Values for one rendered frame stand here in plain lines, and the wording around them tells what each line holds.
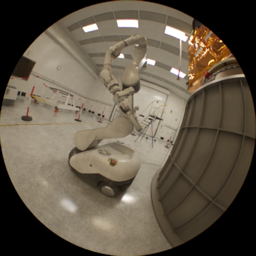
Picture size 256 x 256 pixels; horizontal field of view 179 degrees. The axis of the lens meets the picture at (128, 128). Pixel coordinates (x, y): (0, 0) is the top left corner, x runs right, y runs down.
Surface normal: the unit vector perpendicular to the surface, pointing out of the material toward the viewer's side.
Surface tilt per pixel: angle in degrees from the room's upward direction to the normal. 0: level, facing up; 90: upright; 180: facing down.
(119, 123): 90
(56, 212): 0
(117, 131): 90
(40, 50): 90
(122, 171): 52
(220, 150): 90
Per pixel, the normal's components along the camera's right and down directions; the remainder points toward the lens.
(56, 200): 0.35, -0.93
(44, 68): 0.93, 0.35
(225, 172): -0.92, -0.32
